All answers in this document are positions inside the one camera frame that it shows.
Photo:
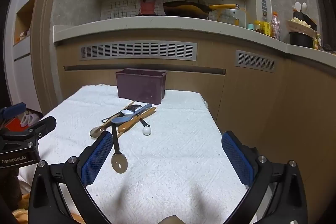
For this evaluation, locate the blue plastic spoon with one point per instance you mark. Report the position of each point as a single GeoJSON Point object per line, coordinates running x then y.
{"type": "Point", "coordinates": [121, 119]}

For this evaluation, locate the black utensil white ball end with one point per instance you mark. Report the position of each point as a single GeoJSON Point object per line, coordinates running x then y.
{"type": "Point", "coordinates": [146, 130]}

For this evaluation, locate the pink slippers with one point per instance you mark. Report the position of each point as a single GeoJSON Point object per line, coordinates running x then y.
{"type": "Point", "coordinates": [29, 119]}

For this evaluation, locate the white towel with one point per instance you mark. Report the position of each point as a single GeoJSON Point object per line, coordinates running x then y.
{"type": "Point", "coordinates": [170, 161]}

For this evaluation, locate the small teal jar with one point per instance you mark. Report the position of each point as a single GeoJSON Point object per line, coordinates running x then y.
{"type": "Point", "coordinates": [250, 27]}

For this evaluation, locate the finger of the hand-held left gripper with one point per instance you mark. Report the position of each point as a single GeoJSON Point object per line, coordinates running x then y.
{"type": "Point", "coordinates": [15, 109]}
{"type": "Point", "coordinates": [43, 126]}

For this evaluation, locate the red bag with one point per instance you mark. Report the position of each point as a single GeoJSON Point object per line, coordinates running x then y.
{"type": "Point", "coordinates": [15, 124]}

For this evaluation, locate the small grey vent grille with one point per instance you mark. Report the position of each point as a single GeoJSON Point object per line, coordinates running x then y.
{"type": "Point", "coordinates": [255, 61]}

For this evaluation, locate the large grey vent grille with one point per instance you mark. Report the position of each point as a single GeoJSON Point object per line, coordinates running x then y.
{"type": "Point", "coordinates": [137, 51]}

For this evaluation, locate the wooden kitchen cabinet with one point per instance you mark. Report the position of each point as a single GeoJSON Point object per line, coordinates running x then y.
{"type": "Point", "coordinates": [249, 100]}

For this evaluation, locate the white wall appliance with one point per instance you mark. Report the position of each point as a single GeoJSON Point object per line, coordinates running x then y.
{"type": "Point", "coordinates": [262, 3]}

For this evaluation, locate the yellow lid jar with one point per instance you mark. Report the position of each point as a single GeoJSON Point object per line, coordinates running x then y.
{"type": "Point", "coordinates": [259, 27]}

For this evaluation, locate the thin wooden stick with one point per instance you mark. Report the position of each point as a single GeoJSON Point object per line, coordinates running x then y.
{"type": "Point", "coordinates": [119, 135]}

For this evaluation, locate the purple plastic container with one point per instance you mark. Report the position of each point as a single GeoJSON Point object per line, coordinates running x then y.
{"type": "Point", "coordinates": [141, 87]}

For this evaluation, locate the white shelf unit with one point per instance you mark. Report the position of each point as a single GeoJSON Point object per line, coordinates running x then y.
{"type": "Point", "coordinates": [25, 50]}

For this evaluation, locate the white spoon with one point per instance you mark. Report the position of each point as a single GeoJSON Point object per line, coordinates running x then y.
{"type": "Point", "coordinates": [127, 112]}

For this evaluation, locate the yellow box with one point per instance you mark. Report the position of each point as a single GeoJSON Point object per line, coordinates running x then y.
{"type": "Point", "coordinates": [267, 29]}

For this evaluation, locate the black pot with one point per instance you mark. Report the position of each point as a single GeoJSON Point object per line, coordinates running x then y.
{"type": "Point", "coordinates": [301, 39]}

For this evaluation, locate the grey kitchen countertop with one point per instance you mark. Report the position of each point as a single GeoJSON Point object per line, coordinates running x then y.
{"type": "Point", "coordinates": [131, 27]}

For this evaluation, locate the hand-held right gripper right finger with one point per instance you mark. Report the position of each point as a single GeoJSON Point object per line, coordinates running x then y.
{"type": "Point", "coordinates": [237, 161]}

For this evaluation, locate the orange cap bottle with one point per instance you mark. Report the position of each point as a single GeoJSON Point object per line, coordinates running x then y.
{"type": "Point", "coordinates": [275, 26]}

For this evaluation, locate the black holder with white spoons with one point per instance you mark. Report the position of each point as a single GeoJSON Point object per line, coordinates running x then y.
{"type": "Point", "coordinates": [302, 15]}

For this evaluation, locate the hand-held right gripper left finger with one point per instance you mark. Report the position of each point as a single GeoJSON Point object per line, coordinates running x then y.
{"type": "Point", "coordinates": [96, 159]}

